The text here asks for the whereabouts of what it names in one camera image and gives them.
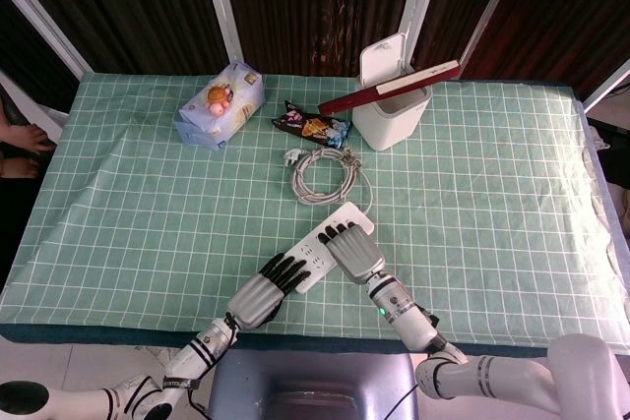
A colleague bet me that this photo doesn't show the bare person hand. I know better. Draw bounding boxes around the bare person hand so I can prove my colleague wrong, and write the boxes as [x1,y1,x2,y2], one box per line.
[0,156,41,180]
[13,122,58,154]

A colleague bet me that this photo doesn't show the white trash bin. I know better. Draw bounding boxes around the white trash bin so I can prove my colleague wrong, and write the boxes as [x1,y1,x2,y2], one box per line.
[351,30,434,151]

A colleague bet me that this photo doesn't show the green checked tablecloth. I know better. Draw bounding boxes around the green checked tablecloth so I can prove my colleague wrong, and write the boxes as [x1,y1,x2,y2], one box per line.
[0,71,630,350]

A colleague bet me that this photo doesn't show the white frame post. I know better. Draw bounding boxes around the white frame post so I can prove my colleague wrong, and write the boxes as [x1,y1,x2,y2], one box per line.
[0,0,95,80]
[583,58,630,114]
[198,0,245,63]
[397,0,447,67]
[460,0,528,67]

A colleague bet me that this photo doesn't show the blue tissue pack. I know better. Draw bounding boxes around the blue tissue pack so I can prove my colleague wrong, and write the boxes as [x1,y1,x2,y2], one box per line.
[172,60,267,151]

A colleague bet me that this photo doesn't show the grey robot torso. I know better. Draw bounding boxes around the grey robot torso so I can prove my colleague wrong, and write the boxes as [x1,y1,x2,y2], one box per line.
[209,348,419,420]

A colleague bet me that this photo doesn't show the white power strip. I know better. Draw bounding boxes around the white power strip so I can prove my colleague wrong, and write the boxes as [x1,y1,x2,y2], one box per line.
[283,201,376,295]

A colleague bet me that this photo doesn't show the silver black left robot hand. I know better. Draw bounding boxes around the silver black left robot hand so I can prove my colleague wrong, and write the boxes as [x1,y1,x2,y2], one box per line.
[225,252,312,332]

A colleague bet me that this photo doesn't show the dark red book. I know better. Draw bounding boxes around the dark red book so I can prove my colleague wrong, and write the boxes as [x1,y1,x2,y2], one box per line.
[317,59,463,117]

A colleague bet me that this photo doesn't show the white crumpled sheet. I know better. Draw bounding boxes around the white crumpled sheet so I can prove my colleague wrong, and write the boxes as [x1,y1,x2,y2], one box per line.
[573,99,630,303]

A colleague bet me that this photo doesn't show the white cable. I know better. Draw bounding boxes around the white cable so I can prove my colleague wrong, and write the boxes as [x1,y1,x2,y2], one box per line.
[283,147,375,214]

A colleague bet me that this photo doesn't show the dark pleated curtain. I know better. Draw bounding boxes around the dark pleated curtain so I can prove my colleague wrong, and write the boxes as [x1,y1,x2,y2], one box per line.
[0,0,630,111]

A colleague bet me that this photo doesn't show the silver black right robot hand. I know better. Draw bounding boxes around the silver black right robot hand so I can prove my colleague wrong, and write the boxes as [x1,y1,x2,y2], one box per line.
[317,220,388,286]

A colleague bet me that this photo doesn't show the dark green under cloth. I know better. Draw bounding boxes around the dark green under cloth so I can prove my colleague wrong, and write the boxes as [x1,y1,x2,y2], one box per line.
[0,324,552,357]

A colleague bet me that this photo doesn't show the dark snack bag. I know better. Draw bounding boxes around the dark snack bag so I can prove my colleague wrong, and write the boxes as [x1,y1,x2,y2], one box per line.
[272,99,353,150]

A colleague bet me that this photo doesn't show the pink orange turtle toy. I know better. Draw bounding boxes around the pink orange turtle toy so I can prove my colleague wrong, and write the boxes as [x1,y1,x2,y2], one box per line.
[205,87,232,116]

